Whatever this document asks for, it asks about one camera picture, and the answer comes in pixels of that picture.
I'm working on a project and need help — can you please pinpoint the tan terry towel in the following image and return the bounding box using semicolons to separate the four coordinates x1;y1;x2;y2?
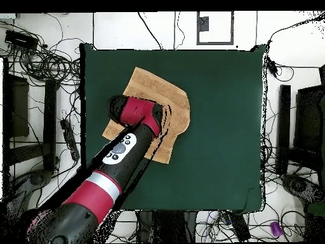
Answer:
102;66;192;165

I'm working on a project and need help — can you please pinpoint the flat black box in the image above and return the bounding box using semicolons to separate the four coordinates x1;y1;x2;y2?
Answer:
4;30;39;50

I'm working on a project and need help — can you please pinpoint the dark green table cloth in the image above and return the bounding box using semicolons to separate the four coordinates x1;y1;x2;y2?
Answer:
77;43;267;214

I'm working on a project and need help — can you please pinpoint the black power strip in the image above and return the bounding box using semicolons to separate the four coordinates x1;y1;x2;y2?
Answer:
60;119;81;161

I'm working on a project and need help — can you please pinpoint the black adapter box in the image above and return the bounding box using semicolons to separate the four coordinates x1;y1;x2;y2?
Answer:
228;212;252;242

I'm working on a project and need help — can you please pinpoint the black plug adapter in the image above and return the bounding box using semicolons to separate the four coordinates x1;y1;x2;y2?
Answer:
266;57;279;78

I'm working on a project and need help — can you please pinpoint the black stand base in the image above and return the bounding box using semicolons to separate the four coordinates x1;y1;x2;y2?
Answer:
4;168;54;212
280;173;325;242

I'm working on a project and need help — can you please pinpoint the purple object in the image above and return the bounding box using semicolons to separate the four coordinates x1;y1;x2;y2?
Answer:
269;220;283;238

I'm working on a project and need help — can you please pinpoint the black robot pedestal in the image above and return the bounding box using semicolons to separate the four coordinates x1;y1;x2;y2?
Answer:
135;210;197;243

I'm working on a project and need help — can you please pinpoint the thick black cable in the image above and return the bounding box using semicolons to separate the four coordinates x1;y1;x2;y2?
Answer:
138;11;163;50

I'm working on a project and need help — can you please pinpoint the black metal frame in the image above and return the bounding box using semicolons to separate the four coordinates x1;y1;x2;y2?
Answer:
2;58;60;173
276;64;325;176

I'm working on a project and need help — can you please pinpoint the tangle of black cables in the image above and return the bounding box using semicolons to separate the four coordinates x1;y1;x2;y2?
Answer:
15;45;82;86

